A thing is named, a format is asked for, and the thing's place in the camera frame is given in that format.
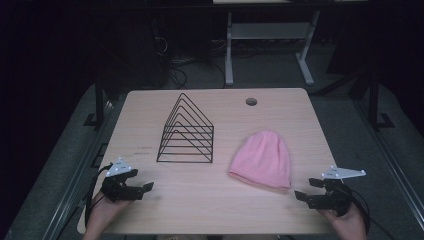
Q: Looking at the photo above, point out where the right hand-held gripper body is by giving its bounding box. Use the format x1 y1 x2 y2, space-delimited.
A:
306 165 367 218

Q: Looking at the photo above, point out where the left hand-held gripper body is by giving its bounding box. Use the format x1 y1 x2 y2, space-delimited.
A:
99 157 145 203

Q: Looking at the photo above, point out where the black wire file rack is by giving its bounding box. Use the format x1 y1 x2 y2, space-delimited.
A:
156 92 215 164

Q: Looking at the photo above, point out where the pink knit beanie hat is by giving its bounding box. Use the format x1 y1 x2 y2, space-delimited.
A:
227 130 293 191

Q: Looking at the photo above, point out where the person's left hand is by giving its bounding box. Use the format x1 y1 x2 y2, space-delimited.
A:
87 192 133 232

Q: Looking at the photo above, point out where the person's right hand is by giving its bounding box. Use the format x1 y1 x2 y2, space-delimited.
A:
320 204 368 235

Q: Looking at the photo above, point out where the black metal stand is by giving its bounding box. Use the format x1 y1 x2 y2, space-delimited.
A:
366 66 396 131
83 71 116 129

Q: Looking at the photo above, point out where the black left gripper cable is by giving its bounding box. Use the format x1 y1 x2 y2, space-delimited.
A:
84 162 114 228

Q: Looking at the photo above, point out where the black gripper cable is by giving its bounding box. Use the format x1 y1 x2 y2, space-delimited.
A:
346 188 398 240
84 162 114 228

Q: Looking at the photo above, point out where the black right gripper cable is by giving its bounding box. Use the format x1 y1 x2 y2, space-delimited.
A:
346 188 398 240

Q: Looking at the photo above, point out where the aluminium floor rail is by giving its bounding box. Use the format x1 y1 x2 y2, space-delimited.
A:
353 98 424 223
41 99 116 240

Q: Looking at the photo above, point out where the bundle of floor cables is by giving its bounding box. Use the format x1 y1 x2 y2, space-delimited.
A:
153 36 228 89

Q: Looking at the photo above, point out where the white metal desk frame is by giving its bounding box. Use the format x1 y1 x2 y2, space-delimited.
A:
223 9 322 87

